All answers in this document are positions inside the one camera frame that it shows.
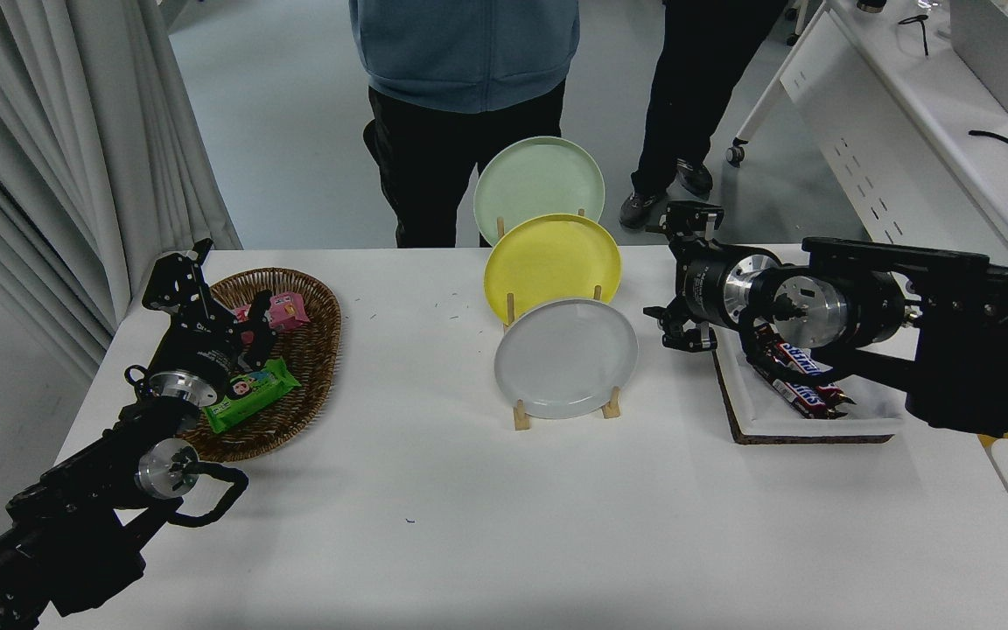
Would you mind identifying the white curtain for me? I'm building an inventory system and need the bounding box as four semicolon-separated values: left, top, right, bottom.
0;0;242;386

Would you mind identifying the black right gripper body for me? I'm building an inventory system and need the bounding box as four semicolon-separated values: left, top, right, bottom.
675;240;734;331

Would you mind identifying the silver laptop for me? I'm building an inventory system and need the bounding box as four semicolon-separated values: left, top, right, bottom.
948;0;1008;118

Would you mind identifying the brown wicker basket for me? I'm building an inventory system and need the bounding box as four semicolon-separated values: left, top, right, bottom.
173;268;342;464

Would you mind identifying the thin black cable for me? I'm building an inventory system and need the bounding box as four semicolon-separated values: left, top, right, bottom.
896;13;929;56

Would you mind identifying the person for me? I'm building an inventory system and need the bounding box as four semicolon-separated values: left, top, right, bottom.
349;0;581;249
619;0;789;231

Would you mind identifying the wooden plate rack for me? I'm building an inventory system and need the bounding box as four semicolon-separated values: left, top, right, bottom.
495;208;623;431

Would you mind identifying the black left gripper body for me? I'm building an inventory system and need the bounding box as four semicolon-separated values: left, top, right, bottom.
149;320;244;400

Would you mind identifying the green snack pack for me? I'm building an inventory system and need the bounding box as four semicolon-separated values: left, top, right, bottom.
203;357;302;435

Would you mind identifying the pale green plate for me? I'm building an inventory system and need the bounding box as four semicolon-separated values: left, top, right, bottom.
472;136;606;248

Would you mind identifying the grey plate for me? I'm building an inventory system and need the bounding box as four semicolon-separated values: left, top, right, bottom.
493;297;639;420

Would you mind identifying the white desk with perforated panel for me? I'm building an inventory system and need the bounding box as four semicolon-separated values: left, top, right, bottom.
725;0;1008;298

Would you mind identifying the white tray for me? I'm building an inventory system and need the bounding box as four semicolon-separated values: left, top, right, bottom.
705;245;907;438

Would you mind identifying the pink snack pack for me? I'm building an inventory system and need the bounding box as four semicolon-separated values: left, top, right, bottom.
231;293;309;347

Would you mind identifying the yellow plate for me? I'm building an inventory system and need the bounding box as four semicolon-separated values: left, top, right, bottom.
483;213;622;326

